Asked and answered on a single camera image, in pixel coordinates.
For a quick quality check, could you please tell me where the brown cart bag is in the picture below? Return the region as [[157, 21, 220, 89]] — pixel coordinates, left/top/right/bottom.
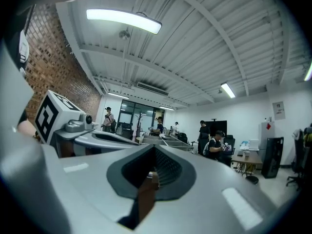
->
[[136, 171, 161, 224]]

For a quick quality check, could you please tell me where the person's left forearm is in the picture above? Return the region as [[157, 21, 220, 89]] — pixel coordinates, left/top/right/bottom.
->
[[17, 119, 38, 138]]

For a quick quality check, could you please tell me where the white wall poster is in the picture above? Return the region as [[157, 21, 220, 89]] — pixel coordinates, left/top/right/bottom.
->
[[272, 101, 286, 120]]

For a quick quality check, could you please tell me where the black television on stand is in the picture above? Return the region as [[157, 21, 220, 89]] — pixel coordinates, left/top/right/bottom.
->
[[204, 118, 228, 137]]

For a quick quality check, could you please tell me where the ceiling air vent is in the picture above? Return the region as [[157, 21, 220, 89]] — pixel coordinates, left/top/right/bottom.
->
[[136, 81, 169, 97]]

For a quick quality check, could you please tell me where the dark framed window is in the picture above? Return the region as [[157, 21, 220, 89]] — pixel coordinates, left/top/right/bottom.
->
[[118, 99, 166, 131]]

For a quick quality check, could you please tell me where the white refrigerator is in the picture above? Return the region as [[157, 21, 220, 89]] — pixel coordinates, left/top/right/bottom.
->
[[259, 121, 275, 156]]

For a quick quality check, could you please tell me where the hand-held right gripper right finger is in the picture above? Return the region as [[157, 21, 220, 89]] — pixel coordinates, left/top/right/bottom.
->
[[138, 145, 279, 234]]

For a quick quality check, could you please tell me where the brown wooden desk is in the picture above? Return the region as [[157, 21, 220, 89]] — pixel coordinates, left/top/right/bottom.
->
[[231, 152, 263, 177]]

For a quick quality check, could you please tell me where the black coat rack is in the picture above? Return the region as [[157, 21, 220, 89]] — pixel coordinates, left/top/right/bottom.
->
[[135, 111, 147, 138]]

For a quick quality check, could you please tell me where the black cabinet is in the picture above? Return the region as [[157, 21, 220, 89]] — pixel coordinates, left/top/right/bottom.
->
[[261, 137, 285, 179]]

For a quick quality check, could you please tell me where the person's black shirt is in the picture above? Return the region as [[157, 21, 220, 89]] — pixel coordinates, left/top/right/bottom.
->
[[4, 5, 30, 76]]

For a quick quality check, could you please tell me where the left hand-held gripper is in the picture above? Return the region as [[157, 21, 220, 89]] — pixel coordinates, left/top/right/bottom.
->
[[35, 89, 140, 158]]

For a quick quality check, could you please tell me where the grey chest harness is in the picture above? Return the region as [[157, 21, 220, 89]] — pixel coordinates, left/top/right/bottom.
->
[[18, 30, 30, 64]]

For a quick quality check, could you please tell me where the stainless steel cart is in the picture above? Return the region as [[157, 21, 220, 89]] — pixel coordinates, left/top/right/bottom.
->
[[136, 133, 195, 153]]

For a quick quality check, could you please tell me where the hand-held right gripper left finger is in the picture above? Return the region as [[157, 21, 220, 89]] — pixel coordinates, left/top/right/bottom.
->
[[43, 144, 156, 234]]

